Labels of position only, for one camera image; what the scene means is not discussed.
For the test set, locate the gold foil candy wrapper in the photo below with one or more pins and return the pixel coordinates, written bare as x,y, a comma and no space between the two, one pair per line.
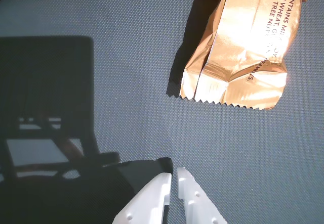
238,44

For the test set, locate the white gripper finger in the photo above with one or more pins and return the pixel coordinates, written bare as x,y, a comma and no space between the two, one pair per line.
149,198
195,203

